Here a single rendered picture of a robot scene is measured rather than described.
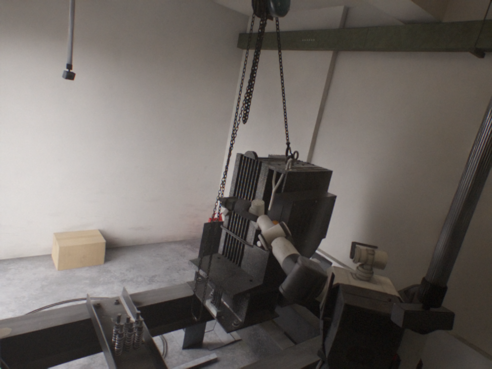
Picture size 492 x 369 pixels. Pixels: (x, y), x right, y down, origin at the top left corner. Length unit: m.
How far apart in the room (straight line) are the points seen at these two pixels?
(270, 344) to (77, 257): 2.33
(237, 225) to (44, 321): 1.14
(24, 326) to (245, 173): 1.39
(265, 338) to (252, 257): 0.47
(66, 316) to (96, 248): 1.76
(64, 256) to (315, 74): 2.98
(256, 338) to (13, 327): 1.27
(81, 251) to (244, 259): 2.08
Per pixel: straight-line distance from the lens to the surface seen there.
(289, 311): 2.47
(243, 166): 2.13
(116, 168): 3.97
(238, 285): 2.06
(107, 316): 2.15
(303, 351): 2.13
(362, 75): 3.13
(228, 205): 1.77
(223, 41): 4.29
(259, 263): 2.10
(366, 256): 1.28
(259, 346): 2.26
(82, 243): 3.81
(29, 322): 2.17
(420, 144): 2.76
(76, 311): 2.21
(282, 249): 1.38
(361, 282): 1.30
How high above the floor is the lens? 1.95
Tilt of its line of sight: 14 degrees down
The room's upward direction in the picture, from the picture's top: 12 degrees clockwise
